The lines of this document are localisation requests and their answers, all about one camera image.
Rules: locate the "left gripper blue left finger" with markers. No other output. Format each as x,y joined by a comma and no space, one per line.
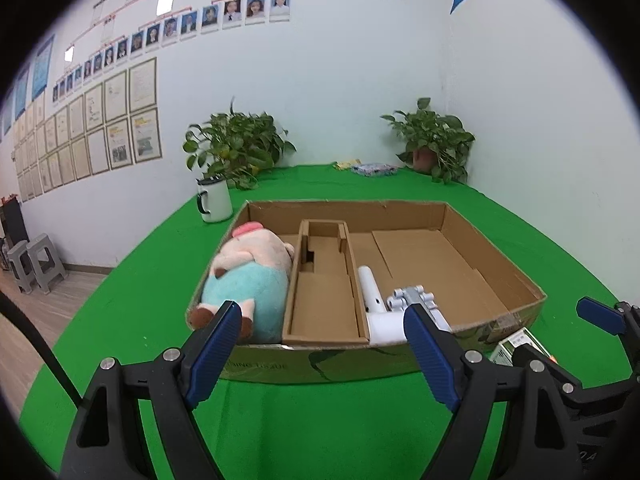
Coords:
207,351

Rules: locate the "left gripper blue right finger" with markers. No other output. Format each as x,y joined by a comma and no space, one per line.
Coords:
439,356

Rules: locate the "pink pig plush toy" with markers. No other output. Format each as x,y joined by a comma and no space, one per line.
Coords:
252,269

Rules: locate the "long narrow cardboard tray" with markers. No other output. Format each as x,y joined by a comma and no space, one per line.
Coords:
324,307

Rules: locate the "white folding stand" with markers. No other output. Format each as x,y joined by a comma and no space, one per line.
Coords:
420,304

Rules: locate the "green table cloth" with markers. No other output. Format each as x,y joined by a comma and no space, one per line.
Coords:
379,429

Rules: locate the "white enamel mug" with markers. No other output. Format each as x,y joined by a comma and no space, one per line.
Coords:
213,199

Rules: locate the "grey plastic stool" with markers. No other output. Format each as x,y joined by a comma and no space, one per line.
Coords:
37,262

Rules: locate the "left potted green plant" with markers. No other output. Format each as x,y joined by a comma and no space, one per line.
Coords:
236,146

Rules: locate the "potted green plant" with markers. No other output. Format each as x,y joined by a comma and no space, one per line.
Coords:
434,144
236,146

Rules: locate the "small packets at table back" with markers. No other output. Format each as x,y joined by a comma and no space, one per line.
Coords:
366,169

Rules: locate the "right potted green plant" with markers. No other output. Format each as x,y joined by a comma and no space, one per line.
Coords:
434,144

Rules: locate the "framed certificates on wall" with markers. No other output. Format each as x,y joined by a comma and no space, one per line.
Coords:
114,124

